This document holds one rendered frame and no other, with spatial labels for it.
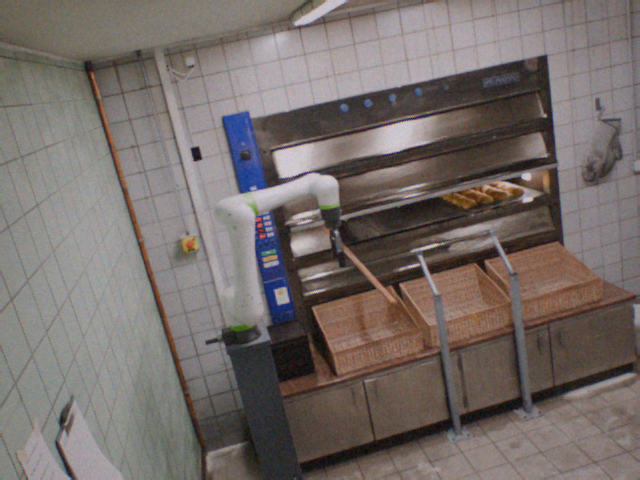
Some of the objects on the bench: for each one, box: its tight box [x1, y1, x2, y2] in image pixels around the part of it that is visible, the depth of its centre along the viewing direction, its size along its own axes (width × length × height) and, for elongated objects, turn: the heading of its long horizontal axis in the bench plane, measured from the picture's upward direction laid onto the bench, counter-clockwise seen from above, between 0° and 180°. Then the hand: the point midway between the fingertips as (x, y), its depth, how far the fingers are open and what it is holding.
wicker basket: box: [399, 263, 514, 348], centre depth 383 cm, size 49×56×28 cm
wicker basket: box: [312, 285, 424, 376], centre depth 375 cm, size 49×56×28 cm
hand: (339, 260), depth 279 cm, fingers open, 13 cm apart
